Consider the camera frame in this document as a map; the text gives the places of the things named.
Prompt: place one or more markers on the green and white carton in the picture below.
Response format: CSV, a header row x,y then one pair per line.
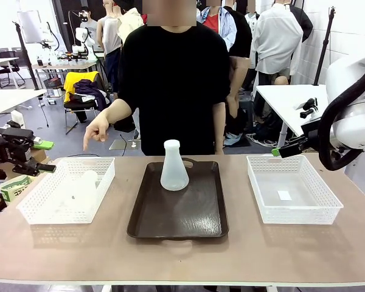
x,y
15,190

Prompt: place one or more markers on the brown cardboard box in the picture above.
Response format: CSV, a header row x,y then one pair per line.
x,y
39,155

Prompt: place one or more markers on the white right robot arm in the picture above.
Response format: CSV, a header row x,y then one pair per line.
x,y
359,100

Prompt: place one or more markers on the black metal frame chair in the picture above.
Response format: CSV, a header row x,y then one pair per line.
x,y
79,106

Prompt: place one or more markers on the dark purple garment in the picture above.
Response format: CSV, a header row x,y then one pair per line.
x,y
94,91

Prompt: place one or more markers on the black camera tripod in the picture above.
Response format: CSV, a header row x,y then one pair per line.
x,y
327,39

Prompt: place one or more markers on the mannequin in white tank top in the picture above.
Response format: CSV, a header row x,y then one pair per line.
x,y
111,33

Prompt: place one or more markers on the white paper label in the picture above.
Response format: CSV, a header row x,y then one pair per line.
x,y
284,195

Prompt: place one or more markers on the person's left hand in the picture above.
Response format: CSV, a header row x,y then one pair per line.
x,y
219,150

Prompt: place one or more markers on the person's black shirt torso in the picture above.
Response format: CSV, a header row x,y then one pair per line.
x,y
173,91

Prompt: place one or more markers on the yellow garment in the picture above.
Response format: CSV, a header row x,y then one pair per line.
x,y
76,79

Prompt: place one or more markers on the person's right hand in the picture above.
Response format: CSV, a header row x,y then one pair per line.
x,y
95,129

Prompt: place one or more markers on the black office chair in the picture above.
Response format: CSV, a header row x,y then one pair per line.
x,y
9,68

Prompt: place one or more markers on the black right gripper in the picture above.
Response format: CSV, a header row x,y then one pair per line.
x,y
311,134

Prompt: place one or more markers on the grey floor socket plate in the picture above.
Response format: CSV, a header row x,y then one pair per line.
x,y
126,144

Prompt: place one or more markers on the white plastic conical flask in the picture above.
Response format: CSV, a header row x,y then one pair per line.
x,y
174,173

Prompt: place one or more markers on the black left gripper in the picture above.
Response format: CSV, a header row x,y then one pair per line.
x,y
7,149

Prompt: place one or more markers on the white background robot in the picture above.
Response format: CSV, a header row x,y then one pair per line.
x,y
83,38

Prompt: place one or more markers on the black light stand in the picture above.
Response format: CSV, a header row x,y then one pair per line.
x,y
25,57

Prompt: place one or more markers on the white perforated plastic basket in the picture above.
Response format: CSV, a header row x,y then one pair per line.
x,y
292,210
64,194

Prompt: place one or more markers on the person's left forearm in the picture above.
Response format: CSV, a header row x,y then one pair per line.
x,y
219,124

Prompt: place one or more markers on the background person in blue shirt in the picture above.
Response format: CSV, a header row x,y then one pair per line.
x,y
228,27

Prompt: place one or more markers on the wooden background desk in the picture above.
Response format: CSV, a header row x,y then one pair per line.
x,y
64,65

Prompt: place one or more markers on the person's right forearm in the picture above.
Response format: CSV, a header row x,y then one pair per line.
x,y
117,109

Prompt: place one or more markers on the white table with rounded edge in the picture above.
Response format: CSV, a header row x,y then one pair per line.
x,y
9,98

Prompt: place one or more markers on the white plastic canister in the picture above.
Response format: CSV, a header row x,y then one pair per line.
x,y
17,119

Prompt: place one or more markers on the white softbox panel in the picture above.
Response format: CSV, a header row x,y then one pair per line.
x,y
30,25

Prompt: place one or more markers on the dark brown serving tray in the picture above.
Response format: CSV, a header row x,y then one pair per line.
x,y
178,210

